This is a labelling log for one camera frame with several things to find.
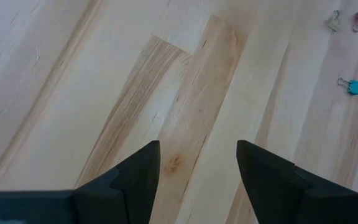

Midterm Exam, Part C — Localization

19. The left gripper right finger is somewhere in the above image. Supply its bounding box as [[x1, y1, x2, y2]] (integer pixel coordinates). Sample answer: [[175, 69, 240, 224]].
[[236, 139, 358, 224]]

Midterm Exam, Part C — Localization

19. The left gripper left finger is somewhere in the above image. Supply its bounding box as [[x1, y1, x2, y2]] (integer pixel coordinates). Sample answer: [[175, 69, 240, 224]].
[[73, 139, 162, 224]]

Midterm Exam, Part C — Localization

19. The teal binder clip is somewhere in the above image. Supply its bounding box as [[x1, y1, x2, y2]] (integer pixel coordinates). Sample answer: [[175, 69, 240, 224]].
[[337, 77, 358, 96]]

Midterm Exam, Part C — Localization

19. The beige binder clip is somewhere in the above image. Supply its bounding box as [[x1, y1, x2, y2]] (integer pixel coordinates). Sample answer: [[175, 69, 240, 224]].
[[326, 9, 342, 32]]

